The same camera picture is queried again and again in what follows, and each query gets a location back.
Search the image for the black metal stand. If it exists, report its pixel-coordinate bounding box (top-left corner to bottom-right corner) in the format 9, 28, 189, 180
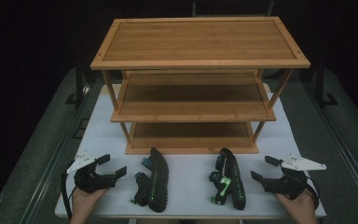
314, 62, 339, 108
64, 57, 87, 108

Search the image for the person's left hand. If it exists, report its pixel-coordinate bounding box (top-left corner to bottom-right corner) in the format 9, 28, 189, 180
70, 188, 108, 224

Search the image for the black green sandal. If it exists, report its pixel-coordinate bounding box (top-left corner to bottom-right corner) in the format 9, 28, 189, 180
130, 147, 170, 214
208, 147, 247, 212

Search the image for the person's right hand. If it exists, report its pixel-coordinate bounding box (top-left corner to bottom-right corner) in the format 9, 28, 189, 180
274, 189, 319, 224

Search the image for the three-tier wooden shoe rack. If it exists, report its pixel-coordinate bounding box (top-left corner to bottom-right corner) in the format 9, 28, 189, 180
89, 16, 311, 156

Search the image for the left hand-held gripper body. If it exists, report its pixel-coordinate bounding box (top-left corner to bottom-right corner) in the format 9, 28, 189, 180
66, 150, 117, 195

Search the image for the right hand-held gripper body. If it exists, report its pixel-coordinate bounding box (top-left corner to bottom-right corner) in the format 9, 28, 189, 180
262, 153, 327, 197

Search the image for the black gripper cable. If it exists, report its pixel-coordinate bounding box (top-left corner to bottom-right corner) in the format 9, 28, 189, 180
61, 172, 77, 220
304, 175, 322, 210

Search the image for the dark rectangular floor socket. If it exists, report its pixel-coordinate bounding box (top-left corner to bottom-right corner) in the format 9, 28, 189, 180
72, 118, 90, 140

